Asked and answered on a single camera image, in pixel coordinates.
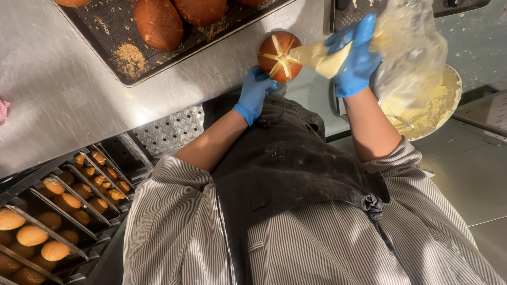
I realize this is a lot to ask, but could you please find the person's right hand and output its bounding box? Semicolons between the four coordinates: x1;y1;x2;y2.
324;14;382;98

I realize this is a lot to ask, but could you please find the person's left hand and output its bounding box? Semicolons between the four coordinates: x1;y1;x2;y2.
233;65;278;127

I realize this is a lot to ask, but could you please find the brown scored bun with cream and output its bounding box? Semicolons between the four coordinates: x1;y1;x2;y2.
257;31;303;83

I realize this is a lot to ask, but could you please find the clear piping bag with cream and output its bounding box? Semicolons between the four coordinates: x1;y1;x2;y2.
288;0;449;110

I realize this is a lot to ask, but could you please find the black apron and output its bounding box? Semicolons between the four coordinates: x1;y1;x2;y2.
202;90;391;285

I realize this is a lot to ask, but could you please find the large brown scored bun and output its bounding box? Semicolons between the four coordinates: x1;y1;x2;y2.
173;0;227;28
53;0;92;8
134;0;184;51

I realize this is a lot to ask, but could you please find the dark perforated baking tray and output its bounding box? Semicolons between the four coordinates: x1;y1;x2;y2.
51;0;296;88
330;0;492;33

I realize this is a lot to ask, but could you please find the pile of brown crumbs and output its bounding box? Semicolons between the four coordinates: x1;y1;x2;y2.
112;43;149;78

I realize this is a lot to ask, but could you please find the metal bowl of yellow cream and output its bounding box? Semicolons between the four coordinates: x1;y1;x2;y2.
378;64;463;141

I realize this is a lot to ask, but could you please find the grey striped shirt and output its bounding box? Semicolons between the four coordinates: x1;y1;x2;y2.
122;136;504;285

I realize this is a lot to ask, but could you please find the grey metal cart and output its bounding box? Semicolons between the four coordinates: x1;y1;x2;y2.
452;90;507;143

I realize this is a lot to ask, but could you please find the metal rack of golden buns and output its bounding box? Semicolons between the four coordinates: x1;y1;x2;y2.
0;132;156;285

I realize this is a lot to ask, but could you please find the pink cloth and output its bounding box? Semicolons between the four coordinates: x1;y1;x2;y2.
0;96;11;126

